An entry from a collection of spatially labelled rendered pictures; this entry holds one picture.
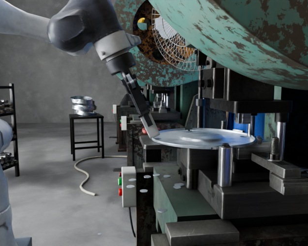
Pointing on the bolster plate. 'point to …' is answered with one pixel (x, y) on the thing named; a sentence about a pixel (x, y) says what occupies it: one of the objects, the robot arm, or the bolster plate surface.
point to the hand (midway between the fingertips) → (149, 125)
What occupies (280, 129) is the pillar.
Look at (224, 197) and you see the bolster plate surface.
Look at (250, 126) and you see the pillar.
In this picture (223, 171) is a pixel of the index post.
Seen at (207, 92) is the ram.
